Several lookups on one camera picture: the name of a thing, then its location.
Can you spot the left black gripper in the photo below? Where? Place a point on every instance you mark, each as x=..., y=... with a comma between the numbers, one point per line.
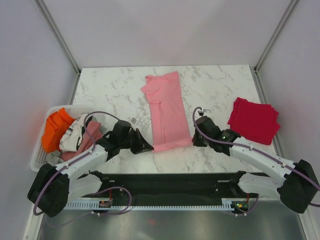
x=142, y=145

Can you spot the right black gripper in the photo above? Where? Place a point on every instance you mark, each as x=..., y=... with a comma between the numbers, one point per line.
x=195, y=141

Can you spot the light pink t-shirt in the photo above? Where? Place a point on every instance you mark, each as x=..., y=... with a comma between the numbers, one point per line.
x=169, y=124

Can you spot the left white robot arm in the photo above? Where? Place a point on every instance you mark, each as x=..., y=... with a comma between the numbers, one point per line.
x=56, y=186

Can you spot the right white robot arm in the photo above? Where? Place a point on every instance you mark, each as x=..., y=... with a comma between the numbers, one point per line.
x=293, y=183

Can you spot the dusty rose t-shirt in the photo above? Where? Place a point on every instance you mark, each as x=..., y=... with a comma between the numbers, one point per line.
x=76, y=141

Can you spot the folded red t-shirt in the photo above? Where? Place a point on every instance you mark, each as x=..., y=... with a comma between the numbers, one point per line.
x=254, y=121

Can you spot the white printed t-shirt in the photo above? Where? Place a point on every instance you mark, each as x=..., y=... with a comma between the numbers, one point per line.
x=72, y=138

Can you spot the orange t-shirt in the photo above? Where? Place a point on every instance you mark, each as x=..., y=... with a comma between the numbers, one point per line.
x=56, y=126

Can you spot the white plastic laundry basket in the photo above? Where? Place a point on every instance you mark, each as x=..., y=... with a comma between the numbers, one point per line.
x=39, y=155

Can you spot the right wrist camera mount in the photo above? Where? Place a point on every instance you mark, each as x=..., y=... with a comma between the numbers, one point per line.
x=202, y=111

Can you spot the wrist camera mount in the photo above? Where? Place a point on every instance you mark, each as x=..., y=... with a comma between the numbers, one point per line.
x=133, y=120
x=202, y=111

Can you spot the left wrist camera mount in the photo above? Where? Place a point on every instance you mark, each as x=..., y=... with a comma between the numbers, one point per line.
x=133, y=120

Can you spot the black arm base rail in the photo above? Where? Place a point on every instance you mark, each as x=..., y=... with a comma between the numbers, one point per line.
x=159, y=189

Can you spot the white slotted cable duct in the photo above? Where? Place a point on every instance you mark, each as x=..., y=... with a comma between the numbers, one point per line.
x=99, y=205

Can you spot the right aluminium frame post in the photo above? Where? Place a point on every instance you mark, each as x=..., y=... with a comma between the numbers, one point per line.
x=280, y=26

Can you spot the aluminium frame post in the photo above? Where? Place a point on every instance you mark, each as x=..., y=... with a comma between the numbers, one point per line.
x=280, y=26
x=57, y=34

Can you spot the left aluminium frame post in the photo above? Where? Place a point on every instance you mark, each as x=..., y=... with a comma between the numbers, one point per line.
x=57, y=34

